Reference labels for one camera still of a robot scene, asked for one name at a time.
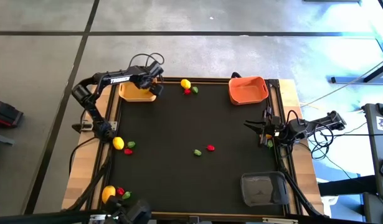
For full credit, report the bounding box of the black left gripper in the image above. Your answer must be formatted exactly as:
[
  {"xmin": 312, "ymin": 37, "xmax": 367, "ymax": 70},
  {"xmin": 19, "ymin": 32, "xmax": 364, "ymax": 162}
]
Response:
[{"xmin": 135, "ymin": 61, "xmax": 164, "ymax": 96}]

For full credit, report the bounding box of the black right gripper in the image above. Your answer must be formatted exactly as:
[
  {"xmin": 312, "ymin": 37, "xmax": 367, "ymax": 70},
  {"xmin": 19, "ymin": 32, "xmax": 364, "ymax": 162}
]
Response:
[{"xmin": 243, "ymin": 107, "xmax": 287, "ymax": 147}]

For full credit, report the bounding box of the large yellow lemon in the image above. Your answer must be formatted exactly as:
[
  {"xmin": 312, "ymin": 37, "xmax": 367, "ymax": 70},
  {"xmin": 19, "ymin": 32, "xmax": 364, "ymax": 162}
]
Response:
[{"xmin": 101, "ymin": 185, "xmax": 116, "ymax": 203}]

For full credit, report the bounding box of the yellow plastic basket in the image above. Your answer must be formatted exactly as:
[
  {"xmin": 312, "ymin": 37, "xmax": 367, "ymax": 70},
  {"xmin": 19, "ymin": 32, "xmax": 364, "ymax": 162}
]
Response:
[{"xmin": 118, "ymin": 77, "xmax": 158, "ymax": 103}]

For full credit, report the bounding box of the orange plastic basket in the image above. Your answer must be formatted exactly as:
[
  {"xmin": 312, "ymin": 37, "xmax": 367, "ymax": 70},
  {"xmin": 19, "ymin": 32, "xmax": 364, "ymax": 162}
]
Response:
[{"xmin": 228, "ymin": 76, "xmax": 270, "ymax": 106}]

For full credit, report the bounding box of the black table mat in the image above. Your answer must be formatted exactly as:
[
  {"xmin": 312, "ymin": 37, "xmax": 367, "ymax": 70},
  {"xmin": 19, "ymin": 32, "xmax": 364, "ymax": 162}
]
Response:
[{"xmin": 108, "ymin": 81, "xmax": 287, "ymax": 217}]

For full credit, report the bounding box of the grey plastic basket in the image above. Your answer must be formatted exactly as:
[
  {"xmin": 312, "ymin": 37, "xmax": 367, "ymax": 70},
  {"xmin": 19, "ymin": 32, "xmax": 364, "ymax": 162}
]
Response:
[{"xmin": 240, "ymin": 170, "xmax": 291, "ymax": 207}]

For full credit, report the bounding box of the metal stand base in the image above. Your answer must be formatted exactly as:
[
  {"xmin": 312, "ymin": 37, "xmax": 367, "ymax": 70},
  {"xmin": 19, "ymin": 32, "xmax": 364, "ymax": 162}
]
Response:
[{"xmin": 330, "ymin": 37, "xmax": 383, "ymax": 85}]

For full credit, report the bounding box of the black bar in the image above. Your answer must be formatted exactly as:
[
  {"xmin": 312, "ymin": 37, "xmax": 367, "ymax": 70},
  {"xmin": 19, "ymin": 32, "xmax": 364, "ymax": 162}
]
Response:
[{"xmin": 317, "ymin": 174, "xmax": 377, "ymax": 197}]

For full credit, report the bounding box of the wooden table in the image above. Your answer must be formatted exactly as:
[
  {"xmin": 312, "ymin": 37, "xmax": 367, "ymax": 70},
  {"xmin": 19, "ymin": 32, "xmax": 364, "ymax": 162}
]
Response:
[{"xmin": 60, "ymin": 74, "xmax": 325, "ymax": 218}]

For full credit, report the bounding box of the bulky black device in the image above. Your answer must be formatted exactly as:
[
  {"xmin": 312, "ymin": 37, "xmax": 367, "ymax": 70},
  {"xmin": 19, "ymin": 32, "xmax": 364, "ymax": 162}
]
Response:
[{"xmin": 102, "ymin": 195, "xmax": 152, "ymax": 224}]

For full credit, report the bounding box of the red and black case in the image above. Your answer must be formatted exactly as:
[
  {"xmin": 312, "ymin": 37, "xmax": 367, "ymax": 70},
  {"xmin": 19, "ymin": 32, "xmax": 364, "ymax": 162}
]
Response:
[{"xmin": 0, "ymin": 97, "xmax": 24, "ymax": 128}]

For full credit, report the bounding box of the white bracket plate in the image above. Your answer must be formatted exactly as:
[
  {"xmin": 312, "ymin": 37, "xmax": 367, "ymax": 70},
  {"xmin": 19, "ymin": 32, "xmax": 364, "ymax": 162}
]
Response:
[{"xmin": 262, "ymin": 217, "xmax": 299, "ymax": 224}]

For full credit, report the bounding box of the straight black cable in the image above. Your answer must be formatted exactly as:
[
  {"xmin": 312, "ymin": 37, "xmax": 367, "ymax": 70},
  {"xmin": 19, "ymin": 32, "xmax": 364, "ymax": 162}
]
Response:
[{"xmin": 321, "ymin": 133, "xmax": 383, "ymax": 138}]

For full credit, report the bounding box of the black frame beam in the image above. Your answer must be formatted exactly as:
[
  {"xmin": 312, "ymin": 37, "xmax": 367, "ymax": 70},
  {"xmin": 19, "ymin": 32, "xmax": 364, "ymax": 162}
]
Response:
[{"xmin": 0, "ymin": 210, "xmax": 100, "ymax": 224}]

